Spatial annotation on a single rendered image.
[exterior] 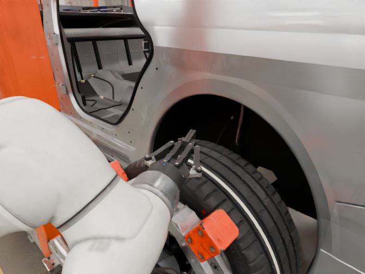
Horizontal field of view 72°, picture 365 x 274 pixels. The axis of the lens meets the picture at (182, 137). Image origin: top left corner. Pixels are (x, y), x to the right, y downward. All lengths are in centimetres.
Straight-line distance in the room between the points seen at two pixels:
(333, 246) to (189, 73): 71
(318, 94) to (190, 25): 46
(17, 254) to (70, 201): 204
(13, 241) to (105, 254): 217
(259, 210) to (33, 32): 85
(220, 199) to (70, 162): 41
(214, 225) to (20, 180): 38
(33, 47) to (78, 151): 66
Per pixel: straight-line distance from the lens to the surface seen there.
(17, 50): 94
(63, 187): 32
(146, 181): 41
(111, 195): 33
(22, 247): 239
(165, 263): 81
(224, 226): 57
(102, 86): 305
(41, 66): 96
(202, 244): 58
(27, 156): 32
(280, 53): 76
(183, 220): 61
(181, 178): 47
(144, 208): 35
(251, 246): 65
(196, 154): 55
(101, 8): 800
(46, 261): 84
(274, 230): 73
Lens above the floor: 154
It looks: 24 degrees down
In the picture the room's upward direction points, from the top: straight up
